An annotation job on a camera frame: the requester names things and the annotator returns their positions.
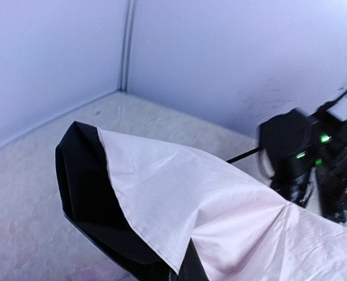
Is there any pink and black umbrella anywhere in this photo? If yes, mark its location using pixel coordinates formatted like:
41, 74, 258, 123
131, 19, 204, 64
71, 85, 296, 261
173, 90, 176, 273
55, 122, 347, 280

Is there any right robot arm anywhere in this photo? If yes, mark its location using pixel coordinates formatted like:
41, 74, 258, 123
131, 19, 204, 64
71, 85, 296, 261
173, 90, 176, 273
258, 89, 347, 224

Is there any right aluminium corner post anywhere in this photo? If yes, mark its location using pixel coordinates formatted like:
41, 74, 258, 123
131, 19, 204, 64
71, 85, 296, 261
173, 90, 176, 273
119, 0, 137, 92

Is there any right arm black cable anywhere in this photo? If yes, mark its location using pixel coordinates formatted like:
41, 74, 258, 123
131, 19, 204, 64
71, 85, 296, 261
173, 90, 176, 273
316, 81, 347, 114

